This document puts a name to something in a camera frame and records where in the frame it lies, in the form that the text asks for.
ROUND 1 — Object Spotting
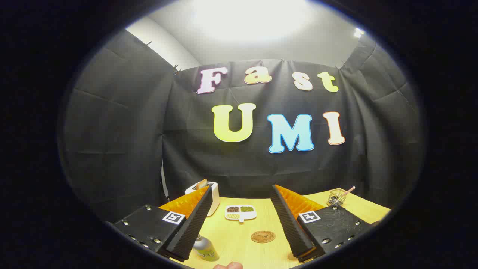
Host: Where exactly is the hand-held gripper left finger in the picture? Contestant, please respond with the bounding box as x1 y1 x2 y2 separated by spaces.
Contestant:
112 185 214 263

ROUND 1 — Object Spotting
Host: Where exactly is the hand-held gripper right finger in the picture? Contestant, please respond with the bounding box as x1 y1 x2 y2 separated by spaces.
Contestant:
270 184 375 263

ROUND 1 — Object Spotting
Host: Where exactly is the silver green juice bottle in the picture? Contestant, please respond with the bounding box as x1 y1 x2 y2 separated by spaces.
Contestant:
192 235 220 262

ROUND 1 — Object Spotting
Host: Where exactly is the round cork coaster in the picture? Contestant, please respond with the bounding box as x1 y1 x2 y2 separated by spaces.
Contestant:
251 231 276 244

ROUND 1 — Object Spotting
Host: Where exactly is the white toaster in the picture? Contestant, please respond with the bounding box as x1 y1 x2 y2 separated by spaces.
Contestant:
184 181 220 217

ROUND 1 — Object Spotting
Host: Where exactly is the wooden table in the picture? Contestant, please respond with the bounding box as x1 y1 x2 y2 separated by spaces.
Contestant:
159 188 391 269

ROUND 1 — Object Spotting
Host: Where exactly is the white divided dish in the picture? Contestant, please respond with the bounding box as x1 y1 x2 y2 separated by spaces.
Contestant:
224 204 257 223

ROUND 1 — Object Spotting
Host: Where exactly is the wire mesh holder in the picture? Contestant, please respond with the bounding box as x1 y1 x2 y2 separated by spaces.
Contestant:
327 189 348 207

